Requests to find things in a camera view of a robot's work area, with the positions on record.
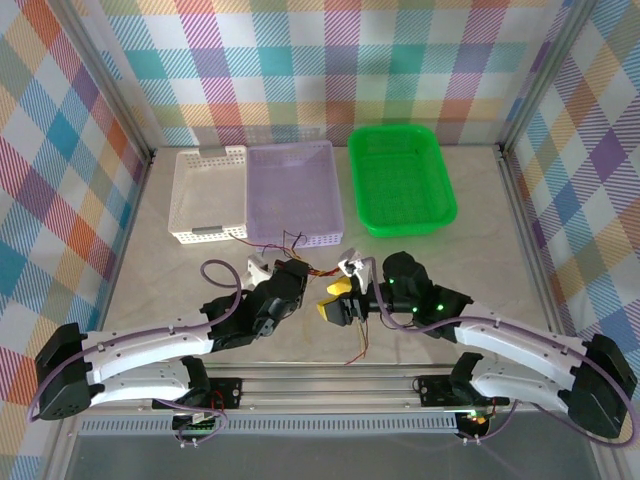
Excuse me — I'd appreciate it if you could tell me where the thin black wire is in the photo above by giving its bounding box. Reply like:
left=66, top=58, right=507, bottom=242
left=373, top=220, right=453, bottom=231
left=281, top=228, right=310, bottom=251

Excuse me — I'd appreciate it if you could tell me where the purple perforated plastic basket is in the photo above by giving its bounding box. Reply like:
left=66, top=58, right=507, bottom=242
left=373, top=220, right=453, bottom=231
left=246, top=139, right=347, bottom=254

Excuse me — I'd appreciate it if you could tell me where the green mesh plastic basket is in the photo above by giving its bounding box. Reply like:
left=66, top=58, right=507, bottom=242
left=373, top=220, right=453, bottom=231
left=347, top=124, right=460, bottom=239

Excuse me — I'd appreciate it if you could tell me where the white perforated plastic basket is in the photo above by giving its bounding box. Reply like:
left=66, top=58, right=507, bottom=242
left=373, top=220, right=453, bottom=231
left=167, top=144, right=250, bottom=246

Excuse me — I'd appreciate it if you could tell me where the green terminal controller board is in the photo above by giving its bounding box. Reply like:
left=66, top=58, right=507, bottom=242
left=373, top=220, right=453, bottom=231
left=171, top=410, right=229, bottom=448

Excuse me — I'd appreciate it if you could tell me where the controller board yellow connector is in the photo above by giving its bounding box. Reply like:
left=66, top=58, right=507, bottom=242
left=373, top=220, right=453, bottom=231
left=457, top=408, right=496, bottom=444

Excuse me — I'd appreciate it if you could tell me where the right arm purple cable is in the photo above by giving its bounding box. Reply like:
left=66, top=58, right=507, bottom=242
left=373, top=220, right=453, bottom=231
left=367, top=255, right=639, bottom=449

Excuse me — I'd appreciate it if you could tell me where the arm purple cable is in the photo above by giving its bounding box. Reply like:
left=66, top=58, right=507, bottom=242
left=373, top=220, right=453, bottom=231
left=367, top=255, right=639, bottom=449
left=27, top=258, right=254, bottom=447

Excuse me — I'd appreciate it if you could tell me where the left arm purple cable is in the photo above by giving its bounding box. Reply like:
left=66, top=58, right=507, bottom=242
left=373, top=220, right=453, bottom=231
left=27, top=258, right=254, bottom=447

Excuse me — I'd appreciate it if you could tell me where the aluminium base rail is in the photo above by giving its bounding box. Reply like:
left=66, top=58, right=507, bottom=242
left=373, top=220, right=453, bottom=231
left=202, top=362, right=466, bottom=415

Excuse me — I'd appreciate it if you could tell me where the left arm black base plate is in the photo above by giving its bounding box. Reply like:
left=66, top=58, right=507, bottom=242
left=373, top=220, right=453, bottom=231
left=152, top=377, right=245, bottom=410

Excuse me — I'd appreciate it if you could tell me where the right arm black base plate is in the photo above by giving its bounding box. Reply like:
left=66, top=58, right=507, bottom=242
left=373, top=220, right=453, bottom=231
left=413, top=374, right=511, bottom=407

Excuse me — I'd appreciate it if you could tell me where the grey slotted cable duct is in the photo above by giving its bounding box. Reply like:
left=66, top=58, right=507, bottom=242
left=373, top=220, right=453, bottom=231
left=78, top=417, right=460, bottom=436

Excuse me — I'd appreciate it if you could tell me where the aluminium side floor rail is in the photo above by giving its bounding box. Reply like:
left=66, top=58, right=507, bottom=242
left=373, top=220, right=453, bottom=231
left=494, top=143, right=572, bottom=351
left=89, top=154, right=154, bottom=374

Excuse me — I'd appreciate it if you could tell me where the aluminium frame post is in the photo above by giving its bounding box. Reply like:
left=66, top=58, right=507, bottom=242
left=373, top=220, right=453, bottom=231
left=58, top=0, right=157, bottom=164
left=498, top=0, right=602, bottom=151

